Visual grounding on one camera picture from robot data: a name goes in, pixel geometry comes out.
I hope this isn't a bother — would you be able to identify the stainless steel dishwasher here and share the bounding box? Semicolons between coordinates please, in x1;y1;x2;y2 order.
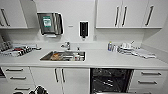
89;67;135;94

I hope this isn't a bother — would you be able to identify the stack of white bowls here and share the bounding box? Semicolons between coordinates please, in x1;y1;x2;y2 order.
117;42;135;55

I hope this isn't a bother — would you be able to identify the white double-door base cabinet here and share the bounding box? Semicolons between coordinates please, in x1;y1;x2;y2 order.
29;66;91;94

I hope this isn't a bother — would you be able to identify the orange-brown bowl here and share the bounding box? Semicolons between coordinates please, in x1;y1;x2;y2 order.
50;52;62;62

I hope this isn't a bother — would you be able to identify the steel kitchen sink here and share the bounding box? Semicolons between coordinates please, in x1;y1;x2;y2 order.
39;50;87;63

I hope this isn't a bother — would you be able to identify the chrome faucet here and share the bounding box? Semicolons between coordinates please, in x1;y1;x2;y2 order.
59;41;72;51

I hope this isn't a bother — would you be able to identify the small sink soap pump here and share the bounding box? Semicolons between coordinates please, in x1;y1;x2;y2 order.
76;44;82;52

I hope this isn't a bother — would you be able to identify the steel paper towel dispenser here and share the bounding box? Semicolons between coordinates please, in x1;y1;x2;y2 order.
36;12;65;38

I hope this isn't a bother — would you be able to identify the black soap dispenser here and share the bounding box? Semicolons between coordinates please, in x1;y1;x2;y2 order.
78;20;90;40

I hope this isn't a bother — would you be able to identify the blue white bottle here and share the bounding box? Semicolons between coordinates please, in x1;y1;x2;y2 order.
107;41;114;52

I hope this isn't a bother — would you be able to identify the small clear bottle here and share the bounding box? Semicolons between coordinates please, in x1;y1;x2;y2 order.
113;44;119;53

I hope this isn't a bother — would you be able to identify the wire dish rack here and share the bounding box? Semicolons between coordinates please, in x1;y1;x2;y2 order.
0;42;42;58

